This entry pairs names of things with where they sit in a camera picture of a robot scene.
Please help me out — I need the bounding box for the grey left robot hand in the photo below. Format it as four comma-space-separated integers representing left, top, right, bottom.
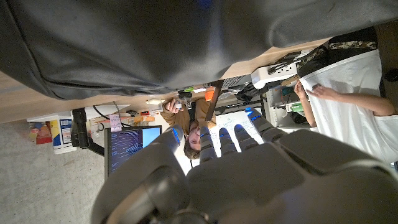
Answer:
91, 107, 398, 224

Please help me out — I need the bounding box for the black leather backpack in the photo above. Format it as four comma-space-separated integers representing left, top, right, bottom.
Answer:
0, 0, 398, 101

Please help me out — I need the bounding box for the white shelf unit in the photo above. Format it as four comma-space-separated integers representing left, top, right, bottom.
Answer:
264, 83, 312, 130

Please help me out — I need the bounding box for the black mesh bag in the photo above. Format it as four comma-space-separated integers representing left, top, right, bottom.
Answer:
234, 82, 265, 103

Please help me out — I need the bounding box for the black laptop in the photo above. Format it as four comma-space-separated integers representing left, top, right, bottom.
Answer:
204, 73, 254, 122

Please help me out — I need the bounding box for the white power adapter box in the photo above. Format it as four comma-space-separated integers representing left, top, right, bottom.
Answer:
251, 60, 299, 90

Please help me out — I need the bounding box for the seated person in tan jacket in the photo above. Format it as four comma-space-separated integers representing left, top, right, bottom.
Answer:
160, 98, 218, 161

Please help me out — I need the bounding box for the standing person in white t-shirt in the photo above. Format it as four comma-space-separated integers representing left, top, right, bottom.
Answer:
294, 26, 398, 165

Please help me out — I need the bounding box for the clear plastic cup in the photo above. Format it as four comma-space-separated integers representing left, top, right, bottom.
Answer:
148, 101, 164, 116

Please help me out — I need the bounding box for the computer monitor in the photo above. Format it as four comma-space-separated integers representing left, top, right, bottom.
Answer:
104, 124, 163, 181

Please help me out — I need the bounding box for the pink paper note on monitor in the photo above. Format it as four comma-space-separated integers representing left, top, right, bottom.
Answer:
108, 114, 123, 133

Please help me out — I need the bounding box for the white wipes canister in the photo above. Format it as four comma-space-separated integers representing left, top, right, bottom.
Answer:
49, 114, 77, 156

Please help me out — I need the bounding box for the white flat box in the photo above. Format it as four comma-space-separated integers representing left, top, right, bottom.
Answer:
26, 111, 74, 123

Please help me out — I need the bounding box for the whiteboard with black frame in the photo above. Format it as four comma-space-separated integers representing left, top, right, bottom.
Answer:
190, 107, 267, 167

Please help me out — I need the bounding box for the white monitor base plate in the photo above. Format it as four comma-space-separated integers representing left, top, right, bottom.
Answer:
83, 104, 131, 121

